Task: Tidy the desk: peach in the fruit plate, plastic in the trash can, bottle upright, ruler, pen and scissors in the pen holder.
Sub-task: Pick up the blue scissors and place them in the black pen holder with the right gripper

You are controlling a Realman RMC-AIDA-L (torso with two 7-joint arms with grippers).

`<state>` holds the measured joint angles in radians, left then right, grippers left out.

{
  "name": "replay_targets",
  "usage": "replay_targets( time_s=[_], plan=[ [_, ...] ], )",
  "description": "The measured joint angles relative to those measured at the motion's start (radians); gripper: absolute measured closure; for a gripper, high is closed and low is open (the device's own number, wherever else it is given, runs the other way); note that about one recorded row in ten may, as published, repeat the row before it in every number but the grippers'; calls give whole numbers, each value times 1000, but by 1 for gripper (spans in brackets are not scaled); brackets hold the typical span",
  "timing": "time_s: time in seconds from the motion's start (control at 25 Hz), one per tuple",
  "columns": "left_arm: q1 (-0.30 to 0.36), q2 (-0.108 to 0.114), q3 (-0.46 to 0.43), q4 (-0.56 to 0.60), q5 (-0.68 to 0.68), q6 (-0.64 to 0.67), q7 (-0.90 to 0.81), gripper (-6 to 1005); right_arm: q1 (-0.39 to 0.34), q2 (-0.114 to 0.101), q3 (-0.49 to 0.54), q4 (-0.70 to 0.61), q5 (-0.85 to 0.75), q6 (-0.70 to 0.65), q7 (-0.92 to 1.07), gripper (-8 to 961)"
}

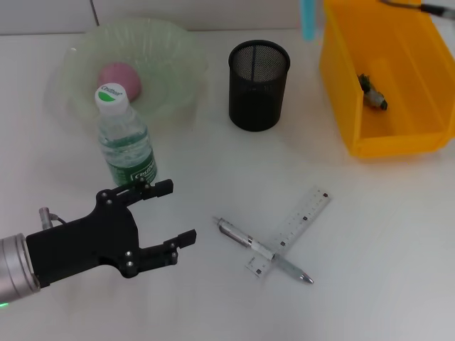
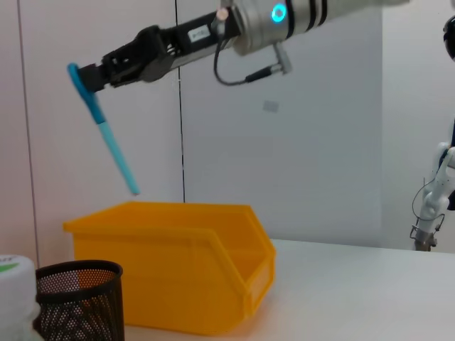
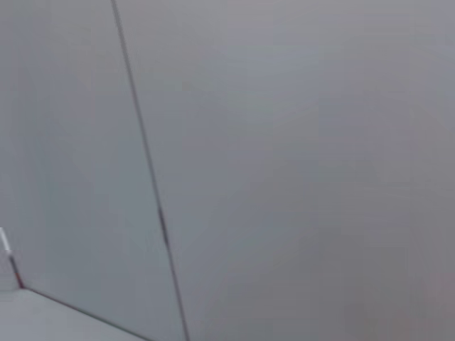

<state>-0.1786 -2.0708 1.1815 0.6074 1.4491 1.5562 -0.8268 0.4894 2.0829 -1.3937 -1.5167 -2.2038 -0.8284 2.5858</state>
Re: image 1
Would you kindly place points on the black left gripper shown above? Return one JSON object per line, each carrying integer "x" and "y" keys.
{"x": 81, "y": 245}

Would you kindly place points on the clear water bottle green label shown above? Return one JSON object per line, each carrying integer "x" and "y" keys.
{"x": 124, "y": 142}

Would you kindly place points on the transparent plastic ruler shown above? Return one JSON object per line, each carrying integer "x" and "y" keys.
{"x": 305, "y": 220}

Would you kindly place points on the pink ball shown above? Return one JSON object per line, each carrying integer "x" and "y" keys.
{"x": 121, "y": 78}

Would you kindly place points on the green plastic wrapper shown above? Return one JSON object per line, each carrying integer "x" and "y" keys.
{"x": 373, "y": 96}

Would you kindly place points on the blue plastic scissors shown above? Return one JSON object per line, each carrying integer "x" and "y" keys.
{"x": 307, "y": 19}

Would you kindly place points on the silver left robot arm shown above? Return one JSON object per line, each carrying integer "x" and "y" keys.
{"x": 14, "y": 266}

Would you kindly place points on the silver white ballpoint pen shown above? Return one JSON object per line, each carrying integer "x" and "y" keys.
{"x": 241, "y": 238}

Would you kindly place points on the black mesh pen holder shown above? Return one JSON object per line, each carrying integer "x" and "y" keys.
{"x": 257, "y": 103}

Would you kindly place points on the translucent green fruit plate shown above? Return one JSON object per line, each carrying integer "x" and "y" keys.
{"x": 163, "y": 71}

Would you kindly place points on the yellow plastic bin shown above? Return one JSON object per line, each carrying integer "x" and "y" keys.
{"x": 409, "y": 53}

